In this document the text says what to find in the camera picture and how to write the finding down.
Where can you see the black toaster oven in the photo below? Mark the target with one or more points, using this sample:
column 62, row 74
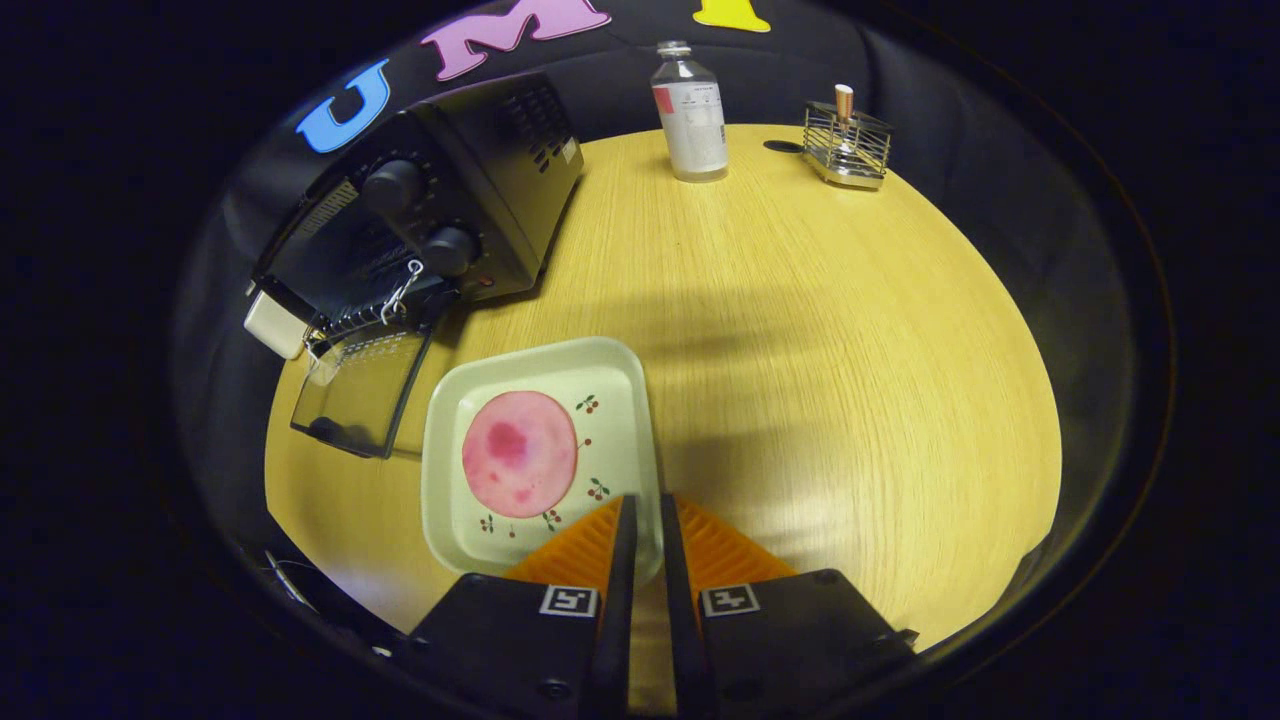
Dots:
column 500, row 170

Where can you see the wooden stick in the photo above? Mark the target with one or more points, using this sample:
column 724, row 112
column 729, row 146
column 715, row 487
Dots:
column 844, row 100

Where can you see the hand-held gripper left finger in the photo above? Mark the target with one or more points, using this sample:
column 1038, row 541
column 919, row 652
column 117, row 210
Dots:
column 620, row 600

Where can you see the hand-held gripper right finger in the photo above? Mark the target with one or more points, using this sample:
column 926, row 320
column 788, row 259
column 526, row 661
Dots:
column 680, row 620

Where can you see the cream cherry-print tray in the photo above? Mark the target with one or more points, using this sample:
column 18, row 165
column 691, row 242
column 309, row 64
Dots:
column 610, row 400

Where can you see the pink ham slice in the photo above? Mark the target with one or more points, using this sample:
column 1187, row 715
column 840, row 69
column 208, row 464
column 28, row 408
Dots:
column 520, row 455

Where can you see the clear bottle with white label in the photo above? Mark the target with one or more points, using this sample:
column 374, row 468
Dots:
column 695, row 120

